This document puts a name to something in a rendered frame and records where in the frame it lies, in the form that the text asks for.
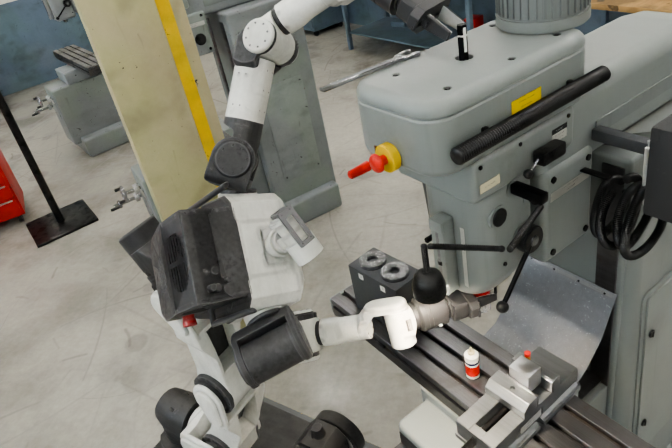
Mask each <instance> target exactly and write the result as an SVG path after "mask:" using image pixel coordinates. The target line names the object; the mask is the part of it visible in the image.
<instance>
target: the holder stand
mask: <svg viewBox="0 0 672 448"><path fill-rule="evenodd" d="M348 266H349V271H350V276H351V280H352V285H353V290H354V294H355V299H356V304H357V307H358V308H360V309H363V308H364V306H365V305H366V304H367V303H368V302H370V301H373V300H377V299H383V298H389V297H396V296H400V297H403V298H405V299H406V302H407V303H410V302H411V300H412V298H414V296H413V291H412V281H413V277H414V274H415V272H416V271H417V270H418V269H416V268H414V267H412V266H410V265H408V264H406V263H404V262H402V261H400V260H398V259H396V258H394V257H392V256H390V255H388V254H386V253H384V252H382V251H380V250H378V249H376V248H374V247H373V248H371V249H370V250H369V251H367V252H366V253H364V254H363V255H362V256H360V257H359V258H357V259H356V260H354V261H353V262H352V263H350V264H349V265H348Z"/></svg>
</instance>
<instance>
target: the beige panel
mask: <svg viewBox="0 0 672 448"><path fill-rule="evenodd" d="M73 1H74V3H75V6H76V8H77V11H78V13H79V16H80V18H81V21H82V23H83V26H84V28H85V31H86V33H87V36H88V39H89V41H90V44H91V46H92V49H93V51H94V54H95V56H96V59H97V61H98V64H99V66H100V69H101V71H102V74H103V76H104V79H105V81H106V84H107V86H108V89H109V91H110V94H111V96H112V99H113V101H114V104H115V106H116V109H117V111H118V114H119V116H120V119H121V121H122V124H123V126H124V129H125V131H126V134H127V136H128V139H129V141H130V144H131V146H132V149H133V151H134V154H135V156H136V159H137V161H138V164H139V166H140V169H141V171H142V174H143V176H144V179H145V181H146V184H147V186H148V189H149V191H150V194H151V196H152V199H153V201H154V204H155V206H156V209H157V211H158V214H159V216H160V219H161V221H162V222H163V221H164V220H165V219H167V218H168V217H169V216H171V215H172V214H173V213H175V212H176V211H178V210H183V209H188V208H189V207H191V206H192V205H193V204H195V203H196V202H198V201H199V200H200V199H202V198H203V197H205V196H206V195H207V194H209V193H210V192H212V191H213V190H214V189H216V188H217V187H219V186H216V185H214V184H211V183H209V182H208V181H206V180H205V179H204V174H205V171H206V167H207V164H208V161H209V158H210V155H211V152H212V150H213V148H214V146H215V145H216V144H217V143H218V142H219V141H220V140H222V139H224V134H223V131H222V128H221V125H220V121H219V118H218V115H217V112H216V108H215V105H214V102H213V99H212V95H211V92H210V89H209V85H208V82H207V79H206V76H205V72H204V69H203V66H202V63H201V59H200V56H199V53H198V50H197V46H196V43H195V40H194V37H193V33H192V30H191V27H190V24H189V20H188V17H187V14H186V11H185V7H184V4H183V1H182V0H73Z"/></svg>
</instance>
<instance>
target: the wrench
mask: <svg viewBox="0 0 672 448"><path fill-rule="evenodd" d="M410 53H411V50H410V49H407V50H405V51H402V52H400V53H398V54H396V55H394V57H393V58H391V59H388V60H386V61H384V62H381V63H379V64H376V65H374V66H371V67H369V68H366V69H364V70H362V71H359V72H357V73H354V74H352V75H349V76H347V77H344V78H342V79H340V80H337V81H335V82H332V83H330V84H327V85H325V86H323V87H320V88H319V90H320V91H322V92H327V91H330V90H332V89H334V88H337V87H339V86H342V85H344V84H346V83H349V82H351V81H354V80H356V79H358V78H361V77H363V76H366V75H368V74H370V73H373V72H375V71H378V70H380V69H383V68H385V67H387V66H390V65H392V64H395V63H397V62H399V61H402V60H404V61H407V60H409V59H412V58H415V57H417V56H419V55H420V52H418V51H417V52H414V53H412V54H410ZM408 54H409V55H408ZM405 55H407V56H405Z"/></svg>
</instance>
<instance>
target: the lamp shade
mask: <svg viewBox="0 0 672 448"><path fill-rule="evenodd" d="M412 291H413V296H414V298H415V300H416V301H418V302H419V303H422V304H428V305H430V304H436V303H439V302H441V301H442V300H443V299H444V298H445V297H446V294H447V290H446V281H445V279H444V277H443V275H442V274H441V272H440V270H438V269H437V268H435V267H430V271H429V272H424V270H423V268H420V269H418V270H417V271H416V272H415V274H414V277H413V281H412Z"/></svg>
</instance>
